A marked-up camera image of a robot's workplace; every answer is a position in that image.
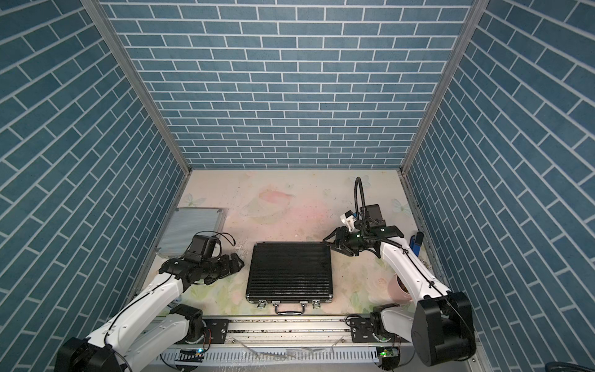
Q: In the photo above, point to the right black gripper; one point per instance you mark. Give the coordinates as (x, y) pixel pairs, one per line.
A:
(342, 238)

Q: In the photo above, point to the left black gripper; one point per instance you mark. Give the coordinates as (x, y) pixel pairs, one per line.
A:
(227, 268)

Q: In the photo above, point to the black poker set case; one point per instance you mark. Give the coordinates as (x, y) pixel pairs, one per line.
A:
(290, 273)

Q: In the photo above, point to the silver aluminium poker case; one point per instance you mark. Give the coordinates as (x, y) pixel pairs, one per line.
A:
(184, 224)

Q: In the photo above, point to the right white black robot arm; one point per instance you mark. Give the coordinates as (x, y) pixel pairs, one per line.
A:
(441, 327)

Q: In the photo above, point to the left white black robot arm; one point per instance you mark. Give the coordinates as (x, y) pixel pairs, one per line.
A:
(150, 324)

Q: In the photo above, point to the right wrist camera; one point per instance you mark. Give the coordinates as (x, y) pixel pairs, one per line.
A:
(369, 217)

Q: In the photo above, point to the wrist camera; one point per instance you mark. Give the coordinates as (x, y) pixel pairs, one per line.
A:
(202, 248)
(369, 217)

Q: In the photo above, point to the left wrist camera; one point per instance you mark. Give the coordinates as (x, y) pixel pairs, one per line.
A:
(202, 248)

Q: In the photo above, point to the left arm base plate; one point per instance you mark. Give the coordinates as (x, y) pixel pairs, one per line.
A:
(213, 331)

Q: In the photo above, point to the aluminium front rail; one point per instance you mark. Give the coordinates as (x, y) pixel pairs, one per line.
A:
(276, 332)

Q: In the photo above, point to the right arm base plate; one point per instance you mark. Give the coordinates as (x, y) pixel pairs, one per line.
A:
(363, 330)

